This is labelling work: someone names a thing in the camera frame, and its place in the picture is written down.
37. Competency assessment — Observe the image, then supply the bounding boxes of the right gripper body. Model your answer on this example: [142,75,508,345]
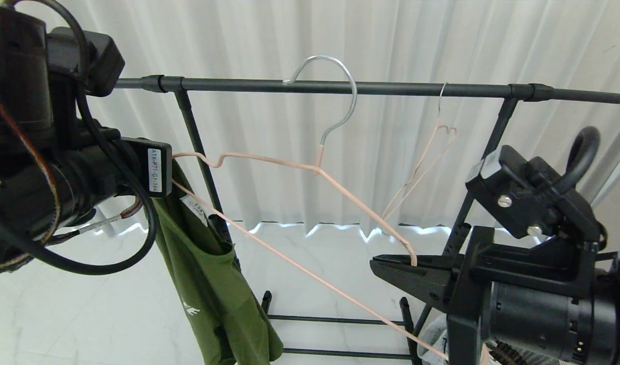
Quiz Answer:
[446,227,617,365]

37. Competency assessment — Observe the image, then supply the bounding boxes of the green shirt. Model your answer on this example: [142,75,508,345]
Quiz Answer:
[150,162,285,365]

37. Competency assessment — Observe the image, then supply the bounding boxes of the black clothes rack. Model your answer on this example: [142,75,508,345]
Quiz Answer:
[115,75,620,365]

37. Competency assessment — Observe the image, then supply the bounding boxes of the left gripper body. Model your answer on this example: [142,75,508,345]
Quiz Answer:
[51,137,173,229]

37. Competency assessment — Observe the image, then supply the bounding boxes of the pink clothes hanger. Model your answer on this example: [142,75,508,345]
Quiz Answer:
[171,55,488,365]
[381,83,457,222]

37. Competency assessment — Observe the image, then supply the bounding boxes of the pale grey shorts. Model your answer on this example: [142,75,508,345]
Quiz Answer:
[419,313,576,365]

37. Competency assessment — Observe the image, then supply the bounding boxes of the white curtain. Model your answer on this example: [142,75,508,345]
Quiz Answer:
[6,0,620,236]

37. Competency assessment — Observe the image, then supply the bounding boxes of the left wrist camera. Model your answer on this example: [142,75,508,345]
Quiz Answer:
[46,28,125,148]

